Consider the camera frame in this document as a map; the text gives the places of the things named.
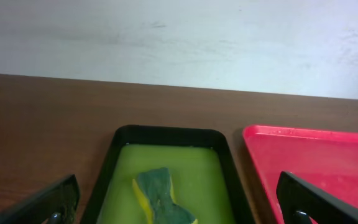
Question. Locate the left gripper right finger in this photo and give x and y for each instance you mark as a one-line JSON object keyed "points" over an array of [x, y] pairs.
{"points": [[302, 202]]}

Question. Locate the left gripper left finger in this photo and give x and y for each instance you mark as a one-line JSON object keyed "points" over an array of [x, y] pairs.
{"points": [[57, 203]]}

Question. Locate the yellow green sponge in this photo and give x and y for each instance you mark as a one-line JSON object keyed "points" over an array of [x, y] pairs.
{"points": [[154, 192]]}

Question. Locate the red plastic tray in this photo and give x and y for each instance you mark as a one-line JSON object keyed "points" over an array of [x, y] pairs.
{"points": [[326, 159]]}

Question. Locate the black tray with green liquid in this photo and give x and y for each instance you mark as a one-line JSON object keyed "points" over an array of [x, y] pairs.
{"points": [[204, 177]]}

